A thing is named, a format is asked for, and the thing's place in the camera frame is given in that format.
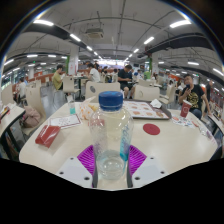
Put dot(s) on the white red-edged leaflet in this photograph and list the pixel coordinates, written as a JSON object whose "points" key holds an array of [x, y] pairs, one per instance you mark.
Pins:
{"points": [[65, 121]]}

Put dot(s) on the small teal bottle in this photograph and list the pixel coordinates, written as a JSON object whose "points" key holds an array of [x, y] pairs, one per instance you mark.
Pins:
{"points": [[72, 107]]}

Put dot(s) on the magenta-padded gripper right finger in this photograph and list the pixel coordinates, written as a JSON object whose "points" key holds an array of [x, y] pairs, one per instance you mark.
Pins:
{"points": [[150, 170]]}

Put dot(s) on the group of cream chairs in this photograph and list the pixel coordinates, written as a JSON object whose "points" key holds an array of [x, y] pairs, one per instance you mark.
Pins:
{"points": [[69, 84]]}

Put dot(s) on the cream chair with round hole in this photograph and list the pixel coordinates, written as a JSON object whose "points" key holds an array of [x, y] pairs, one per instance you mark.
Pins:
{"points": [[146, 94], [106, 87]]}

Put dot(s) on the clear wrapper with fried food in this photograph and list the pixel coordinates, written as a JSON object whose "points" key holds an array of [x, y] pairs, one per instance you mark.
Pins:
{"points": [[86, 110]]}

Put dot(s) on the flat round red coaster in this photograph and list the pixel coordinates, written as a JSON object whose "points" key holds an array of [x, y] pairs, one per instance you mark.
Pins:
{"points": [[151, 129]]}

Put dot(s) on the person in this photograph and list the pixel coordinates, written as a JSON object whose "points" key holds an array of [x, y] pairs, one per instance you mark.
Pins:
{"points": [[57, 80], [125, 78], [22, 90], [94, 75], [193, 96]]}

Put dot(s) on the red paper cup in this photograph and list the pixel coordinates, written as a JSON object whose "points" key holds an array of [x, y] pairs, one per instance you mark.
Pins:
{"points": [[185, 109]]}

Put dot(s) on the ceiling air conditioner unit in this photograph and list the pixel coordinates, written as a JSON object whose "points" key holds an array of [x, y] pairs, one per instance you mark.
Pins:
{"points": [[94, 33]]}

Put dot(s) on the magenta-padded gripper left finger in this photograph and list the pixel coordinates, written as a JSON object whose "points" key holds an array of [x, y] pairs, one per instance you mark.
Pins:
{"points": [[71, 170]]}

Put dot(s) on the neighbouring cream table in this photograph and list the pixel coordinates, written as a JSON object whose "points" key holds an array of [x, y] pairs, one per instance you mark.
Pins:
{"points": [[10, 118]]}

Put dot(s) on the pink bag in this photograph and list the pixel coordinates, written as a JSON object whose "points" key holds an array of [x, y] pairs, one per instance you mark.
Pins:
{"points": [[31, 116]]}

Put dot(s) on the crumpled white napkin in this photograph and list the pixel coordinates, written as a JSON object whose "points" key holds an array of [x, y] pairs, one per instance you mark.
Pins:
{"points": [[156, 103]]}

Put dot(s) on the dark food tray with liner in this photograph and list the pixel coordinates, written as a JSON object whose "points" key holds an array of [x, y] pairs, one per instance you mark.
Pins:
{"points": [[143, 110]]}

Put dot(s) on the ceiling lights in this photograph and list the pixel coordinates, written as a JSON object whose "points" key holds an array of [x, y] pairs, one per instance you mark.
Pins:
{"points": [[43, 22]]}

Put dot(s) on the red flat packet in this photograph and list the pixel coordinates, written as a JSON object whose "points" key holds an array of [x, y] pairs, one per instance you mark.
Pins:
{"points": [[47, 136]]}

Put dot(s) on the clear blue-capped water bottle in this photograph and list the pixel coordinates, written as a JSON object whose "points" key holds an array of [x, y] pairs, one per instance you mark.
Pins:
{"points": [[111, 133]]}

